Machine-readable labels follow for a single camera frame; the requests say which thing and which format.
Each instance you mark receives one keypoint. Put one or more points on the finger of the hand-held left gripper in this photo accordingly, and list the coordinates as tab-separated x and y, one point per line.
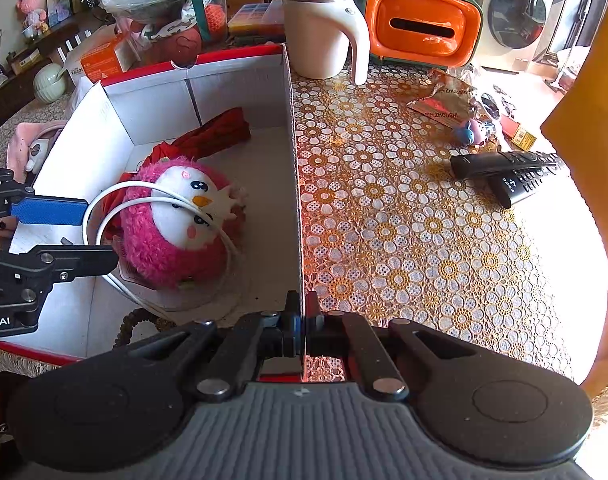
48	210
83	260

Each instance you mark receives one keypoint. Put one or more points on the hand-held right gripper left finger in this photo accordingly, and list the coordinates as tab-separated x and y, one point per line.
294	330

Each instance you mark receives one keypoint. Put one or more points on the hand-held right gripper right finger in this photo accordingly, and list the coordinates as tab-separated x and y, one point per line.
314	330

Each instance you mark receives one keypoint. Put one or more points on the pink plush penguin toy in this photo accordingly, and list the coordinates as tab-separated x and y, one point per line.
153	255

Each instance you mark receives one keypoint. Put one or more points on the red shoe box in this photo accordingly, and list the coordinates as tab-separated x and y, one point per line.
148	90

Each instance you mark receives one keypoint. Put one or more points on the red umbrella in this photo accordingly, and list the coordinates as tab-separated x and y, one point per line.
213	135

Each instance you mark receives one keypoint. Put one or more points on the wooden television cabinet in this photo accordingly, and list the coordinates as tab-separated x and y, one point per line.
13	105

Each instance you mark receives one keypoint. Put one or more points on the pale green pumpkin jar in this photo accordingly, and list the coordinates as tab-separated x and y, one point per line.
49	85

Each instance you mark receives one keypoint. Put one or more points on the orange and white carton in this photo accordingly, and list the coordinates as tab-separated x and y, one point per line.
103	60

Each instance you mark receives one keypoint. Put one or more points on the white router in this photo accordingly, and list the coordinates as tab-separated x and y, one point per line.
73	45

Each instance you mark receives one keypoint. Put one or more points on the pink bear plush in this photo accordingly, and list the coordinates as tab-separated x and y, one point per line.
32	10

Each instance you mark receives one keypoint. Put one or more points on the brown ball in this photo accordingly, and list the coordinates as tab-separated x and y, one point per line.
186	46

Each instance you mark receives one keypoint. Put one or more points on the black remote control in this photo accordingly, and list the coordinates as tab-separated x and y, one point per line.
499	164
524	187

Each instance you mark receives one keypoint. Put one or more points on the small blue pink toy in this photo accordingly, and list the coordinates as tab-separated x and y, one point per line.
470	132

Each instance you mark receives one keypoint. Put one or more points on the foil snack wrapper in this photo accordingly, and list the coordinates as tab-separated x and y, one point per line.
444	100

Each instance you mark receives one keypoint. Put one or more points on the colourful bead organiser box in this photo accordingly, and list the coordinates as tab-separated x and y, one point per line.
254	17

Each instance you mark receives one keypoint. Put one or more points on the small yellow box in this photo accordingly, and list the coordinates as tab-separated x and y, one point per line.
524	136

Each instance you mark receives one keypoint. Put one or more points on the orange and green tissue box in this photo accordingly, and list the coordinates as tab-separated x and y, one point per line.
419	10

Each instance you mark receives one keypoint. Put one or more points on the washing machine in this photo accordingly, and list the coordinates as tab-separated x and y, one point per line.
514	15

